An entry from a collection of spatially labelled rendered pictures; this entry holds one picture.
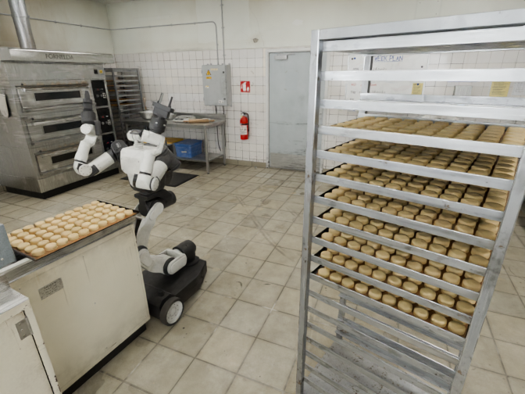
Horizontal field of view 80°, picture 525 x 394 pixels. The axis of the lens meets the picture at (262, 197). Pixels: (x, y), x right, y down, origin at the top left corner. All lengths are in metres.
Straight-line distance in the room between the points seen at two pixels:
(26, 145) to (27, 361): 3.93
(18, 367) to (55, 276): 0.40
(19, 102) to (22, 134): 0.43
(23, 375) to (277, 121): 5.00
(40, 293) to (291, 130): 4.71
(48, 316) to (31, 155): 3.66
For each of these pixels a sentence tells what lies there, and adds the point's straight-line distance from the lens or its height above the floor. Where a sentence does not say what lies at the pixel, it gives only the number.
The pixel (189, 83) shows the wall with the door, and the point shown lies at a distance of 6.59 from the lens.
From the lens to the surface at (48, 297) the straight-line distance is 1.93.
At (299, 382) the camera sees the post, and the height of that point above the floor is 0.24.
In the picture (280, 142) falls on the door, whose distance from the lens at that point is 5.86.
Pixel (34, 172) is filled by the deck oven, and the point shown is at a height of 0.43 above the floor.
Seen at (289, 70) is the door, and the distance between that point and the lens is 5.70.
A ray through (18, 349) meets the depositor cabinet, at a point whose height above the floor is 0.64.
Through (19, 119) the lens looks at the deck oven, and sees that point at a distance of 5.31.
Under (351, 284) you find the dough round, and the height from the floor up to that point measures 0.88.
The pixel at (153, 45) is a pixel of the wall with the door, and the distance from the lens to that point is 7.07.
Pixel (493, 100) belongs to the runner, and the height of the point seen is 1.59.
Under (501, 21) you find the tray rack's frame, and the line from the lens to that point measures 0.99.
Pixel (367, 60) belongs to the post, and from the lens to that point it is 1.54.
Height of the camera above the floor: 1.69
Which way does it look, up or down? 22 degrees down
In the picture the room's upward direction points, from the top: 1 degrees counter-clockwise
